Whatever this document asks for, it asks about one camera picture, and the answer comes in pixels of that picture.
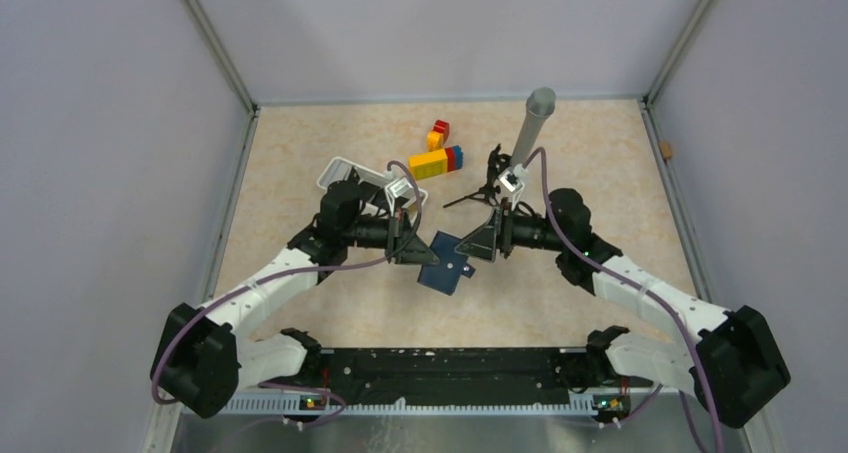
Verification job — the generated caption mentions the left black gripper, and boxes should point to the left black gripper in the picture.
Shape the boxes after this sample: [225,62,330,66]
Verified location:
[342,206,439,265]

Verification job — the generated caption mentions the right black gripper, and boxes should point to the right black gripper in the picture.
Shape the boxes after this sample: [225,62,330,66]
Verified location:
[455,197,567,262]

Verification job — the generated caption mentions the small brown wall object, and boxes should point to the small brown wall object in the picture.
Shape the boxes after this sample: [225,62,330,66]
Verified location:
[658,141,674,161]

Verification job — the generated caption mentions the small orange toy block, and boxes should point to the small orange toy block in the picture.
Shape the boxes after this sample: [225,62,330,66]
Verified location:
[426,130,444,152]

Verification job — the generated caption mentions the blue leather card holder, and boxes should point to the blue leather card holder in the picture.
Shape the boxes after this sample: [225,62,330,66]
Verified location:
[417,231,476,296]

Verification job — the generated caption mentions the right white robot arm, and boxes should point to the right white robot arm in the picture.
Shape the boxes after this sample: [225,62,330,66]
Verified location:
[455,188,791,429]

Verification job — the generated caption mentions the yellow toy block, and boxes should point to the yellow toy block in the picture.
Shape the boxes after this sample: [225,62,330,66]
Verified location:
[407,149,448,181]

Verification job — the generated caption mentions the black mini tripod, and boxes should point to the black mini tripod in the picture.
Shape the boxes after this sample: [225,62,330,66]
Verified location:
[443,143,511,209]

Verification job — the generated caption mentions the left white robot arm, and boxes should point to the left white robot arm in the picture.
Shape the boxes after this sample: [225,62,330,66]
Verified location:
[150,178,438,418]

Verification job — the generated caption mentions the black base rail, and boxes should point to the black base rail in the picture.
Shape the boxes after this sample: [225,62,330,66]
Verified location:
[258,347,654,412]

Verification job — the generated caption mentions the small red toy block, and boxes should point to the small red toy block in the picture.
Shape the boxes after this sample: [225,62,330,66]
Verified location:
[432,120,450,142]

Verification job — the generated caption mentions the grey microphone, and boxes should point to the grey microphone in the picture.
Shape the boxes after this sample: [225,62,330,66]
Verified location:
[510,87,557,166]

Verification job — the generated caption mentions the red blue toy block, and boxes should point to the red blue toy block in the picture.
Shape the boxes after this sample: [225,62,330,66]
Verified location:
[444,145,464,172]

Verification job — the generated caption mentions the white rectangular tray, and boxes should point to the white rectangular tray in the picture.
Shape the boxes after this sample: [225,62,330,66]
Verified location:
[316,156,429,221]

